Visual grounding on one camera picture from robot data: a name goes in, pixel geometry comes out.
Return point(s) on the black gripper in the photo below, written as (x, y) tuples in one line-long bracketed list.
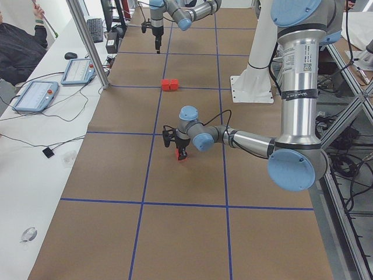
[(157, 32), (182, 143)]

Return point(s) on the red block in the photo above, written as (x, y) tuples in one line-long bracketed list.
[(174, 84), (165, 84), (181, 154)]

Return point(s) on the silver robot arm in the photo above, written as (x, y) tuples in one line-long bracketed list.
[(183, 17), (295, 158)]

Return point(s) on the black keyboard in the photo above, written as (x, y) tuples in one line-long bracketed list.
[(95, 29)]

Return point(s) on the brown paper table cover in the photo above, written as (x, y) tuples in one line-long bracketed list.
[(131, 210)]

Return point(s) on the far teach pendant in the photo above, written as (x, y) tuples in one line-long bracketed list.
[(78, 72)]

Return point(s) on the teach pendant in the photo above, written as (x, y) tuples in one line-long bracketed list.
[(36, 97), (78, 72)]

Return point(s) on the black computer mouse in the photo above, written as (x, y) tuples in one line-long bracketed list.
[(70, 55)]

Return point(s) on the small black sensor pad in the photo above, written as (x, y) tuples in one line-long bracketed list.
[(48, 152)]

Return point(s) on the near teach pendant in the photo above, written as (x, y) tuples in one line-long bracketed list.
[(36, 97)]

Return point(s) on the seated person in black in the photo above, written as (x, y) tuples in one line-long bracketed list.
[(22, 52)]

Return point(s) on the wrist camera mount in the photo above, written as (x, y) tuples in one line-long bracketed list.
[(168, 134), (146, 24)]

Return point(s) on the aluminium frame post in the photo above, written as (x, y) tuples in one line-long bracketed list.
[(80, 22)]

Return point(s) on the white pedestal column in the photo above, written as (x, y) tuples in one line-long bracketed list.
[(254, 85)]

